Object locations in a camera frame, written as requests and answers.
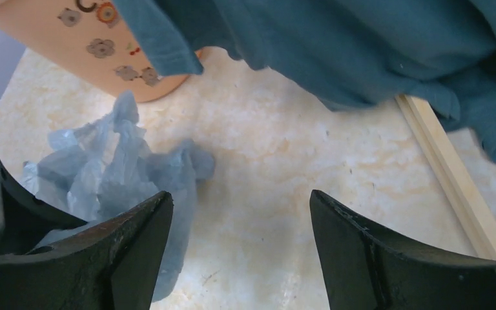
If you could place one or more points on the wooden clothes rack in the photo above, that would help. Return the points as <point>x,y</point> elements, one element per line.
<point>472,211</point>

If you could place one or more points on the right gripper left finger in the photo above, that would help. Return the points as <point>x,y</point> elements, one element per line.
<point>112,265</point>

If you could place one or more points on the orange trash bin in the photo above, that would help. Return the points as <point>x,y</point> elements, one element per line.
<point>90,40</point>

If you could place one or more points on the blue plastic trash bag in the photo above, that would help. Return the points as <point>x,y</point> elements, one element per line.
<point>104,168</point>

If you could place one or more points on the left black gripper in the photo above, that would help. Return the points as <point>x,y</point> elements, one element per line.
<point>24,219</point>

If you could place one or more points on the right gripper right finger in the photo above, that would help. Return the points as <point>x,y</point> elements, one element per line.
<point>366,265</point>

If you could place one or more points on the teal t-shirt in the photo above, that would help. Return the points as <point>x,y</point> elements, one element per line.
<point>349,54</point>

